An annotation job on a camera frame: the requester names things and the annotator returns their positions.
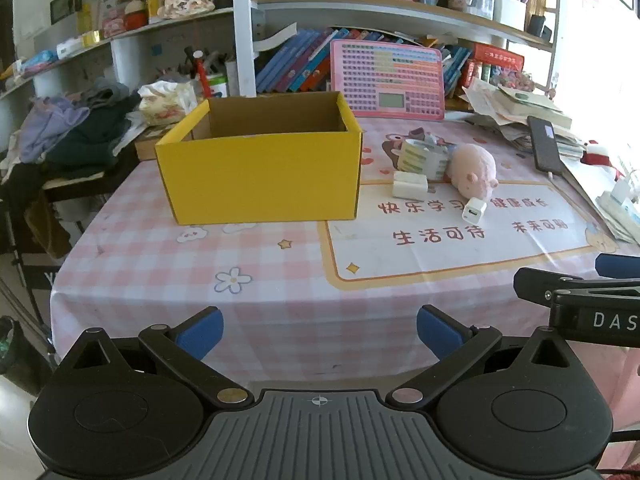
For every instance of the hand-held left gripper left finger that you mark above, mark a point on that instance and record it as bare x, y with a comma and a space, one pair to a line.
202, 332

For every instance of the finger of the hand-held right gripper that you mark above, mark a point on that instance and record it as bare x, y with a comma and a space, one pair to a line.
540, 285
620, 266

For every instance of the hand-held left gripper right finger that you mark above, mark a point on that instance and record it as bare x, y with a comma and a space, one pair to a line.
440, 331

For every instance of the pink plush pig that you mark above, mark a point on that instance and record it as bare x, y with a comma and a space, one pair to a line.
472, 167

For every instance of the white power adapter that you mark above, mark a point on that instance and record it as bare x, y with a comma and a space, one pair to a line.
410, 185

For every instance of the yellow cardboard box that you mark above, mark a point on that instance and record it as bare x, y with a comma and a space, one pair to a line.
260, 180

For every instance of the clear tape roll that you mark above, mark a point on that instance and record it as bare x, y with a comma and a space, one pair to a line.
425, 160

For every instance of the white power strip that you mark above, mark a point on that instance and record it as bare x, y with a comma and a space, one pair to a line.
620, 195

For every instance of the pink printed tablecloth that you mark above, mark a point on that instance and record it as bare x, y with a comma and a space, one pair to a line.
250, 270

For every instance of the small white charger cube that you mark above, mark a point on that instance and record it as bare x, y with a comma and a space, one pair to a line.
474, 211

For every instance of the red and white plush toy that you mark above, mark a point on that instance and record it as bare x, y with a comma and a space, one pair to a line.
596, 154

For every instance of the black smartphone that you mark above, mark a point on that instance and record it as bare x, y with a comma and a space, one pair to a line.
544, 145

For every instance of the stack of papers and books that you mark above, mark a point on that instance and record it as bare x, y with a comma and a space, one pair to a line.
505, 105

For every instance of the grey sock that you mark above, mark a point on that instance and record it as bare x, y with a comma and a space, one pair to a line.
422, 136

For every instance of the red box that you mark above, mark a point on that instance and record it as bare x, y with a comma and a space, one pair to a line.
497, 57

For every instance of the floral cloth bag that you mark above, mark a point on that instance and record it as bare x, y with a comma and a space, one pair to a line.
167, 102

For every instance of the leaning books beside tablet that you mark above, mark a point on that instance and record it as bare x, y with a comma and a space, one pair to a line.
455, 67

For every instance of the pile of clothes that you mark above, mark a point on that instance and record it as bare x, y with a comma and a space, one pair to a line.
75, 130

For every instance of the white pen cup green label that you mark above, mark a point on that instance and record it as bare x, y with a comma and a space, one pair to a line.
218, 86

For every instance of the pink learning tablet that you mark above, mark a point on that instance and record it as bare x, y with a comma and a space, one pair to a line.
385, 75

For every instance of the white desk organizer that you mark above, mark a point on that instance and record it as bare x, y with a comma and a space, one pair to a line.
509, 11

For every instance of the row of blue books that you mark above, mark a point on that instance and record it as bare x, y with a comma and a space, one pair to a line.
295, 60

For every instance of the red round figurine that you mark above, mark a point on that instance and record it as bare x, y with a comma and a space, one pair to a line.
135, 16

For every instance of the black picture frame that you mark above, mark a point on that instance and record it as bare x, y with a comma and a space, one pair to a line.
65, 5

